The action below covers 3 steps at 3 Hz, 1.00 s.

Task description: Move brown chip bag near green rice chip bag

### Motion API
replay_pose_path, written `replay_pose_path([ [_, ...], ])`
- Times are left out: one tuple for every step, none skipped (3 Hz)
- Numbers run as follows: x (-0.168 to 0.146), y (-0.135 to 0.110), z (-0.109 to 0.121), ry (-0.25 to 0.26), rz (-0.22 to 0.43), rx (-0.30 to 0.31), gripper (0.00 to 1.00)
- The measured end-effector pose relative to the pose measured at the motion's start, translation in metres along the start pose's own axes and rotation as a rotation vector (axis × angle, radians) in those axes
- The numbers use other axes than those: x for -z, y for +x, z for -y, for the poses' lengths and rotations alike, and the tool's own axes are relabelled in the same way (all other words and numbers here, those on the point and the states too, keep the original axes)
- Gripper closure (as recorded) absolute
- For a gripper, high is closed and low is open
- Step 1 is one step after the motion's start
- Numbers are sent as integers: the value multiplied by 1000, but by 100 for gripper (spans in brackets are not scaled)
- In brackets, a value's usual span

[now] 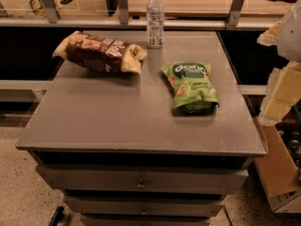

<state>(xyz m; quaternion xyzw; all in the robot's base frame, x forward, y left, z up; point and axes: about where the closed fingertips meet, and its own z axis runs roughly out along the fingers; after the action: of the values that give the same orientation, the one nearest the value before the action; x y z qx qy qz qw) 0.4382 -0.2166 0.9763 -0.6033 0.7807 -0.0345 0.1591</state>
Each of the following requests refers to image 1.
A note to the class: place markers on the brown chip bag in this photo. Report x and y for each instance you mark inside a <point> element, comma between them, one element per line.
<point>101,55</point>

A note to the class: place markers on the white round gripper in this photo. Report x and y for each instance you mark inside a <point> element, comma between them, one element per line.
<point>291,35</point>

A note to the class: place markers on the grey drawer cabinet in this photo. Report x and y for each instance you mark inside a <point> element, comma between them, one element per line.
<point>124,157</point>

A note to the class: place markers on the metal railing frame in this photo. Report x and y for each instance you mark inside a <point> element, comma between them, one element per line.
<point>132,13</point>

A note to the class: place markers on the clear plastic water bottle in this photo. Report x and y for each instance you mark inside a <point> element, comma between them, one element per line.
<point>155,23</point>

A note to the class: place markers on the colourful bag behind glass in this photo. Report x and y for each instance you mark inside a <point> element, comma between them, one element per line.
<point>38,8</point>

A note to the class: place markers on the green rice chip bag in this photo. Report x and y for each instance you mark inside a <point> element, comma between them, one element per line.
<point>192,86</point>

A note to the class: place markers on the cardboard box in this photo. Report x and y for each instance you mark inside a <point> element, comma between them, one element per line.
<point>278,173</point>

